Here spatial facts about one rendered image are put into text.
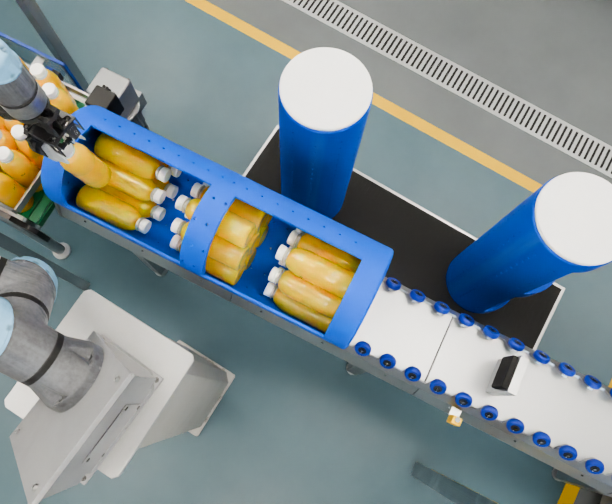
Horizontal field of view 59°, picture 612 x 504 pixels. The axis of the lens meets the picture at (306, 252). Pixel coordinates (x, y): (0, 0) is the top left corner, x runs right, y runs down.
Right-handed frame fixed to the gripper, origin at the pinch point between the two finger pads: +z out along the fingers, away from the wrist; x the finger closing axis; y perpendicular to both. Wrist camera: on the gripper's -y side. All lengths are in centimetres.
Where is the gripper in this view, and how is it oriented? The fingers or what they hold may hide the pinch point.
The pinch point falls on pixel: (62, 147)
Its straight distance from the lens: 131.9
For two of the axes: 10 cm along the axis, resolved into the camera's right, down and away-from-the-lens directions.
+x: 4.5, -8.6, 2.5
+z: -0.3, 2.6, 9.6
